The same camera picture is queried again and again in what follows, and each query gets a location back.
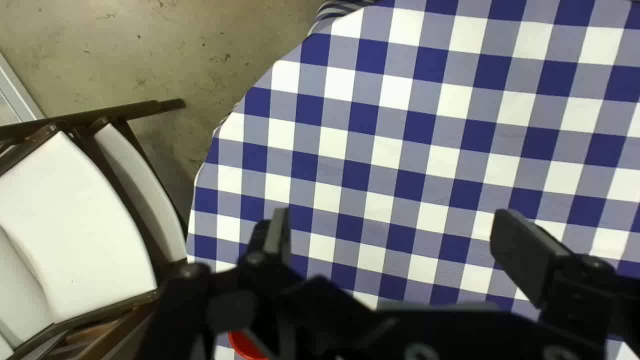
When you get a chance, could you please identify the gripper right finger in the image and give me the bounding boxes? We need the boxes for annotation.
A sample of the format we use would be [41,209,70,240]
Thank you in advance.
[489,208,640,351]

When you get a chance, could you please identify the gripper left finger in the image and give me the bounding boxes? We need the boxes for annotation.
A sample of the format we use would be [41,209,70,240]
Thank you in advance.
[142,207,371,360]

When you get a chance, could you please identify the red round object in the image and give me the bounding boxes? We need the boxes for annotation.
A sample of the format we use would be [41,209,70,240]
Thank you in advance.
[228,331,268,360]

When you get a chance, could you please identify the blue white checkered tablecloth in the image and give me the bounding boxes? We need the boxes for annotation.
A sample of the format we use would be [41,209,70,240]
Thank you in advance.
[186,0,640,360]

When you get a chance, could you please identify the dark wooden chair white cushion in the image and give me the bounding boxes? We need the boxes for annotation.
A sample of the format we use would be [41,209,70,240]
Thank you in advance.
[0,99,189,360]

